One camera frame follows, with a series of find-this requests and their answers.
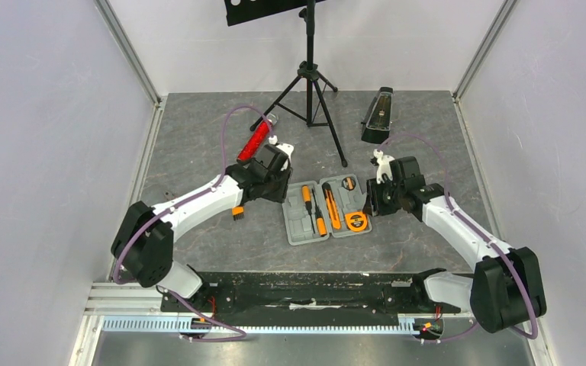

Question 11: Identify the orange tape measure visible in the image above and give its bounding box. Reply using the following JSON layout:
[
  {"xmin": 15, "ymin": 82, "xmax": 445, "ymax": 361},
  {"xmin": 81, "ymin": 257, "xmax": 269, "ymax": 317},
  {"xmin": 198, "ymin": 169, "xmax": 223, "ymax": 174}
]
[{"xmin": 345, "ymin": 211, "xmax": 369, "ymax": 233}]

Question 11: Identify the orange black utility knife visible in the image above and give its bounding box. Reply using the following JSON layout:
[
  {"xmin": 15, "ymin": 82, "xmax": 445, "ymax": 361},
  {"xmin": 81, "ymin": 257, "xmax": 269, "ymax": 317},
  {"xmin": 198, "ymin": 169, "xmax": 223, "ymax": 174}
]
[{"xmin": 321, "ymin": 182, "xmax": 342, "ymax": 230}]

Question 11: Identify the orange handled screwdriver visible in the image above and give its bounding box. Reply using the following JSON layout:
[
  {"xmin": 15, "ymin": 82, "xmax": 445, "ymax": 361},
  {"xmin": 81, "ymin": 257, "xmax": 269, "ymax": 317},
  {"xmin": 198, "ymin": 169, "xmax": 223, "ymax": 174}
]
[
  {"xmin": 301, "ymin": 185, "xmax": 315, "ymax": 233},
  {"xmin": 311, "ymin": 188, "xmax": 327, "ymax": 237}
]

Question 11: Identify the grey plastic tool case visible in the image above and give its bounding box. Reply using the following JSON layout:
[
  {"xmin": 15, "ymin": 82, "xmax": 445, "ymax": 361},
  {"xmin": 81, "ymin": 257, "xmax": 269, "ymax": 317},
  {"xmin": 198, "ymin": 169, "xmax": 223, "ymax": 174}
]
[{"xmin": 282, "ymin": 174, "xmax": 372, "ymax": 246}]

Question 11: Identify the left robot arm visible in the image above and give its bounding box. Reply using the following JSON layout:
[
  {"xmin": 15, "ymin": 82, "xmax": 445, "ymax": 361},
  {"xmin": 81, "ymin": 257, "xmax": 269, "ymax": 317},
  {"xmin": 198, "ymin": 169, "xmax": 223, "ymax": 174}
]
[{"xmin": 111, "ymin": 143, "xmax": 294, "ymax": 311}]

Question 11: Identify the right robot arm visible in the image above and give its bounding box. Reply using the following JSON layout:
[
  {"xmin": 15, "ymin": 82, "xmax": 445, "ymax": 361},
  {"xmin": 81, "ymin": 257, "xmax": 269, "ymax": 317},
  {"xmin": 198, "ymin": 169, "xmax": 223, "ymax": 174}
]
[{"xmin": 363, "ymin": 149, "xmax": 546, "ymax": 339}]

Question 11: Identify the orange hex key set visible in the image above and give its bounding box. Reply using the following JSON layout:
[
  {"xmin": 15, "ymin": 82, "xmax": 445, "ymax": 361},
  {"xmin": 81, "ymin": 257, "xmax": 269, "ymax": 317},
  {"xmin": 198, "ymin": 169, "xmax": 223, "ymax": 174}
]
[{"xmin": 232, "ymin": 206, "xmax": 245, "ymax": 221}]

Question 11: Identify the red glitter tube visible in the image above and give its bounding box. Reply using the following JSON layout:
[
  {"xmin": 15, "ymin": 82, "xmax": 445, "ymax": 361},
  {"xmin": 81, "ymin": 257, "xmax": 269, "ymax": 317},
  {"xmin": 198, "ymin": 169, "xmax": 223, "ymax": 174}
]
[{"xmin": 237, "ymin": 114, "xmax": 277, "ymax": 163}]

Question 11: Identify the black metronome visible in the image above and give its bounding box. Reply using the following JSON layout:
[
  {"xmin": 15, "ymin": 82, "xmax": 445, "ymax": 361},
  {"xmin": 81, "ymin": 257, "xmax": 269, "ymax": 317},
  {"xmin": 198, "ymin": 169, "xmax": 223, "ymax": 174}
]
[{"xmin": 361, "ymin": 87, "xmax": 394, "ymax": 144}]

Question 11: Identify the black tripod stand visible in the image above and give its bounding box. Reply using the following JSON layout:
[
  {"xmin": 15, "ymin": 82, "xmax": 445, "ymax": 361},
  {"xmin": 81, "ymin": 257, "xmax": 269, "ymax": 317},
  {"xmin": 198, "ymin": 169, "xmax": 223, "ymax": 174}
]
[{"xmin": 266, "ymin": 0, "xmax": 348, "ymax": 168}]

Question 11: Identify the black perforated stand plate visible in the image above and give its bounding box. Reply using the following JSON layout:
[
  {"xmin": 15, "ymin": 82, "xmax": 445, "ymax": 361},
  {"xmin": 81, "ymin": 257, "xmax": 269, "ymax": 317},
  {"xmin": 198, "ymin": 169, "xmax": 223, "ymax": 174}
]
[{"xmin": 224, "ymin": 0, "xmax": 323, "ymax": 27}]

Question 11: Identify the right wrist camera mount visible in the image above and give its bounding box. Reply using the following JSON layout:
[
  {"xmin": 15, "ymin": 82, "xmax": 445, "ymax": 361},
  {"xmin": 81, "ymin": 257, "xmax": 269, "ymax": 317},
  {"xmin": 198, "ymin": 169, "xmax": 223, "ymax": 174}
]
[{"xmin": 373, "ymin": 149, "xmax": 394, "ymax": 184}]

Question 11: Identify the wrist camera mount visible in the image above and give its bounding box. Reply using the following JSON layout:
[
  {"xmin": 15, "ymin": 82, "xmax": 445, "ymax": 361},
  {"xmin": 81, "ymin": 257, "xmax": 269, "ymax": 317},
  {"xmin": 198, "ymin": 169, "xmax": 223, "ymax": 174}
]
[
  {"xmin": 268, "ymin": 135, "xmax": 295, "ymax": 172},
  {"xmin": 373, "ymin": 149, "xmax": 394, "ymax": 184}
]

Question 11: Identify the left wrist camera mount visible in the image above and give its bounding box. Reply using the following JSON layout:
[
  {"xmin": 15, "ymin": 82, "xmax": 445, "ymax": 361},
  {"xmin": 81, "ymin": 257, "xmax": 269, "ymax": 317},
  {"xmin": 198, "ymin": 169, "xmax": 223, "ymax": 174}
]
[{"xmin": 268, "ymin": 135, "xmax": 295, "ymax": 172}]

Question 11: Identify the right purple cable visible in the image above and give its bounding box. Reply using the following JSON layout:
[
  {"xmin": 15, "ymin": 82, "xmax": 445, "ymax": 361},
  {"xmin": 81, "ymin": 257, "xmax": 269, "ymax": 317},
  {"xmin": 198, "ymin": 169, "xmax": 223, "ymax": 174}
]
[{"xmin": 376, "ymin": 132, "xmax": 539, "ymax": 345}]

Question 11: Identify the grey slotted cable duct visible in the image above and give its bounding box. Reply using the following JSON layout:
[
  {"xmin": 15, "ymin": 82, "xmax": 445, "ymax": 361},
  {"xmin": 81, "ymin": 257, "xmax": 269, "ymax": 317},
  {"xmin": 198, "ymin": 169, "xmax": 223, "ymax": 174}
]
[{"xmin": 101, "ymin": 315, "xmax": 418, "ymax": 336}]

